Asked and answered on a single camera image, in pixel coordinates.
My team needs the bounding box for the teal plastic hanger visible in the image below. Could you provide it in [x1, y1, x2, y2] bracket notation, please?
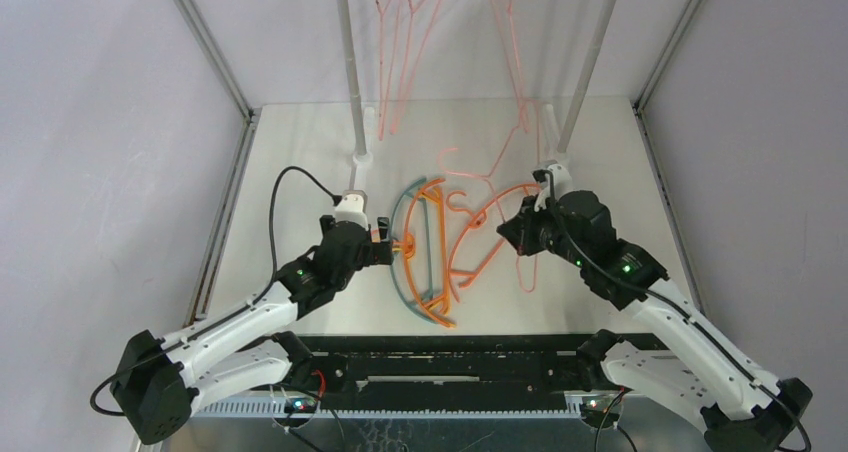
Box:
[388, 177, 458, 331]

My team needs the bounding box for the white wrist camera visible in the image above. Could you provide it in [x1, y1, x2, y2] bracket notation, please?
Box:
[333, 190, 369, 229]
[532, 161, 575, 212]

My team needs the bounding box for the orange plastic hanger left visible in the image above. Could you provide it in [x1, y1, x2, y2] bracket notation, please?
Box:
[370, 178, 460, 330]

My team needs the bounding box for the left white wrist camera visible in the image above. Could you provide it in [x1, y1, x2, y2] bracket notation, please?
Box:
[333, 190, 369, 229]

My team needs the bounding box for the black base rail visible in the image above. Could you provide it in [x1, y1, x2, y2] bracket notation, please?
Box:
[282, 334, 620, 414]

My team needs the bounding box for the right black camera cable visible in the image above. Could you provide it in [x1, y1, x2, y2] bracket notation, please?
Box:
[533, 169, 812, 452]

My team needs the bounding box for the aluminium frame post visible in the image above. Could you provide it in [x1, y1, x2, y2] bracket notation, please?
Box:
[172, 0, 256, 324]
[632, 0, 707, 281]

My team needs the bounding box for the white hanger rack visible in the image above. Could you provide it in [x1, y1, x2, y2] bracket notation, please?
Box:
[336, 0, 617, 172]

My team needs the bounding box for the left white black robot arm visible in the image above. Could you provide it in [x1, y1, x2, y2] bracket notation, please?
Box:
[108, 215, 393, 445]

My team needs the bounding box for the black camera cable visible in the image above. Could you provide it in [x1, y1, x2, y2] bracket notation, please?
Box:
[89, 165, 343, 417]
[533, 169, 812, 452]

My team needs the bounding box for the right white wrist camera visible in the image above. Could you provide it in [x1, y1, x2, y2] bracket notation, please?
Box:
[532, 161, 575, 212]

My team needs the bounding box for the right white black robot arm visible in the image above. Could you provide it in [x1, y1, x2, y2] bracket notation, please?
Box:
[497, 190, 813, 451]

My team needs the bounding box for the left black camera cable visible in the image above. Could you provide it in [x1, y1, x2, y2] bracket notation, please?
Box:
[89, 165, 343, 417]

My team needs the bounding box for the aluminium frame post left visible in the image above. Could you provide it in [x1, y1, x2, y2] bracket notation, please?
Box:
[172, 0, 256, 324]

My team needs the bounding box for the aluminium frame post right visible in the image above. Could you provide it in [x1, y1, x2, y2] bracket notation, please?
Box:
[632, 0, 707, 281]

